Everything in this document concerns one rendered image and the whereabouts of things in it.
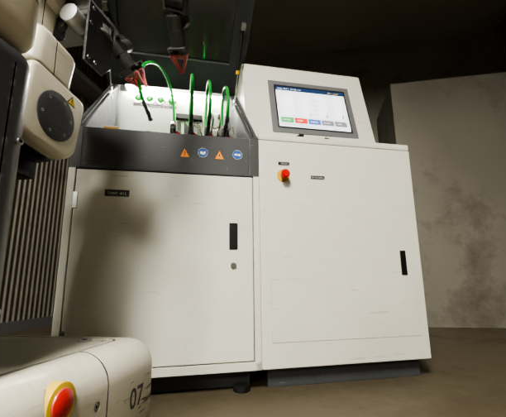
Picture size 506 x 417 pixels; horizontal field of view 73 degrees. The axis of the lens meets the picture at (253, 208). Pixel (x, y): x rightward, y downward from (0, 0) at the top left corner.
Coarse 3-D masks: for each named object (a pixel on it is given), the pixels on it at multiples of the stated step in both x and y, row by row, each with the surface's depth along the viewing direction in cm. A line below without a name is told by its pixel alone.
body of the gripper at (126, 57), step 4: (124, 52) 139; (124, 56) 139; (128, 56) 140; (120, 60) 140; (124, 60) 140; (128, 60) 140; (132, 60) 142; (140, 60) 142; (120, 64) 141; (124, 64) 140; (128, 64) 140; (132, 64) 141; (136, 64) 140; (140, 64) 144; (124, 68) 141; (128, 68) 140; (132, 68) 141; (120, 76) 143
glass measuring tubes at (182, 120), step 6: (180, 114) 187; (186, 114) 188; (180, 120) 187; (186, 120) 188; (198, 120) 189; (180, 126) 187; (186, 126) 187; (198, 126) 189; (180, 132) 186; (186, 132) 187; (198, 132) 188
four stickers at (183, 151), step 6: (180, 150) 131; (186, 150) 132; (198, 150) 133; (204, 150) 133; (216, 150) 134; (234, 150) 136; (180, 156) 131; (186, 156) 131; (198, 156) 132; (204, 156) 133; (216, 156) 134; (222, 156) 134; (234, 156) 135; (240, 156) 136
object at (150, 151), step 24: (96, 144) 125; (120, 144) 127; (144, 144) 129; (168, 144) 131; (192, 144) 133; (216, 144) 135; (240, 144) 137; (96, 168) 124; (120, 168) 125; (144, 168) 127; (168, 168) 129; (192, 168) 131; (216, 168) 133; (240, 168) 135
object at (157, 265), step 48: (96, 192) 122; (144, 192) 125; (192, 192) 129; (240, 192) 133; (96, 240) 118; (144, 240) 122; (192, 240) 125; (240, 240) 129; (96, 288) 115; (144, 288) 118; (192, 288) 122; (240, 288) 125; (96, 336) 112; (144, 336) 115; (192, 336) 119; (240, 336) 122
